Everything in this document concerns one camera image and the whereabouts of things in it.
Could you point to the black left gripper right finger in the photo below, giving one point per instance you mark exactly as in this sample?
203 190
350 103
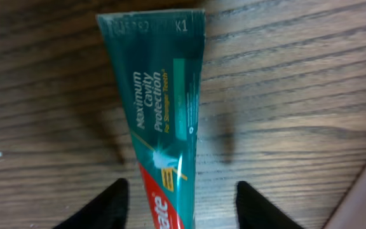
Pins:
254 211

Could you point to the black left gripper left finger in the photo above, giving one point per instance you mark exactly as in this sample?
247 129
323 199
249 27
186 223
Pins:
109 210

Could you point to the Colgate toothpaste tube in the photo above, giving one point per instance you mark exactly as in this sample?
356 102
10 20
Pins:
157 57

